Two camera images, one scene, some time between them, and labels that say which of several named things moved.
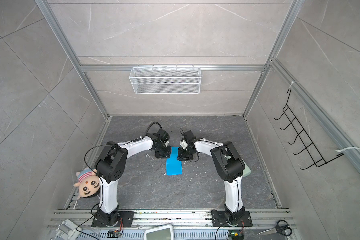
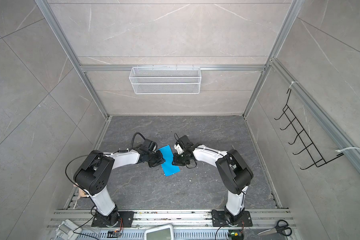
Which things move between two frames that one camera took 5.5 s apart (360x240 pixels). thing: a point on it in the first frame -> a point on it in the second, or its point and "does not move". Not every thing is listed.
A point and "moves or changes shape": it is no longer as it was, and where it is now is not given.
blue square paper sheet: [174, 166] moves or changes shape
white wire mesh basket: [168, 80] does not move
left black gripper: [167, 155] -> [161, 160]
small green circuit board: [236, 234] does not move
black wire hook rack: [309, 147] does not move
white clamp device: [66, 230] does not move
